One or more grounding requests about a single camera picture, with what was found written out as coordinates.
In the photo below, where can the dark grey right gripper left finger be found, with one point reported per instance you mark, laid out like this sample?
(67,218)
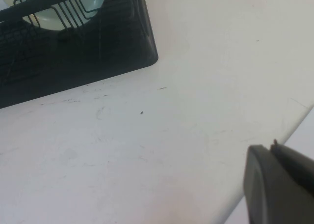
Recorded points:
(267,192)

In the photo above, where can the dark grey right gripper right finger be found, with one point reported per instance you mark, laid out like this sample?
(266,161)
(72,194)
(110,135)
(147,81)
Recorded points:
(296,162)

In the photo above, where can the black plastic drain tray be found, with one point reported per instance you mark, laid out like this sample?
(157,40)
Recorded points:
(73,62)

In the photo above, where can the light blue round plate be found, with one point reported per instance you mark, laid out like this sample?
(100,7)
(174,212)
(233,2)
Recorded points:
(49,17)

